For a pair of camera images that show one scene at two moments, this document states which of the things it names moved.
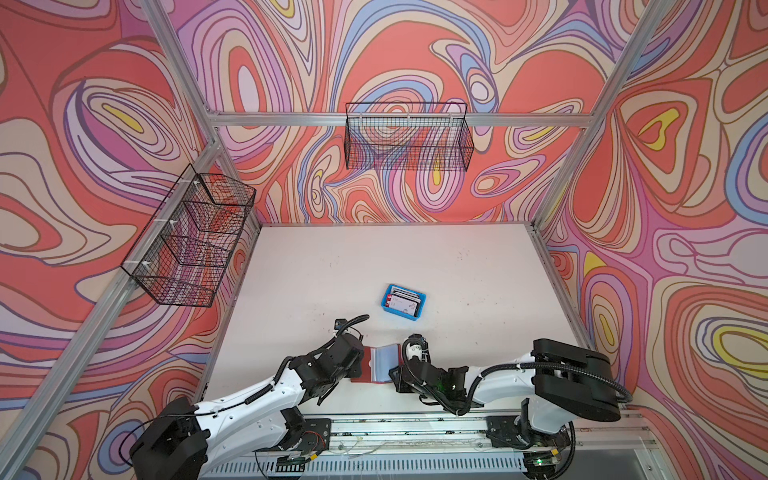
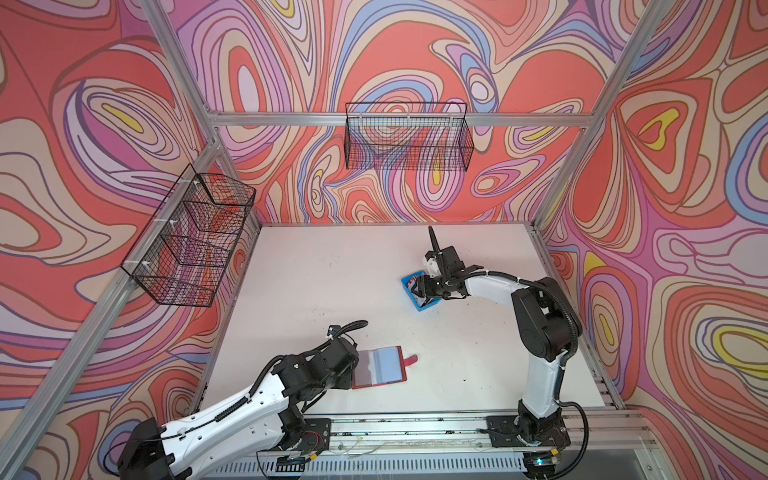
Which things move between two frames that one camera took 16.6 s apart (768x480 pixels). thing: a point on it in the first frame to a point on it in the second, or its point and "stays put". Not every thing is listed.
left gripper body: (354, 371) stays put
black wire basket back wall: (411, 136) stays put
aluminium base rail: (451, 446) stays put
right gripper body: (406, 388) to (441, 285)
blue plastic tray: (421, 303) to (417, 306)
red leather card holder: (378, 363) stays put
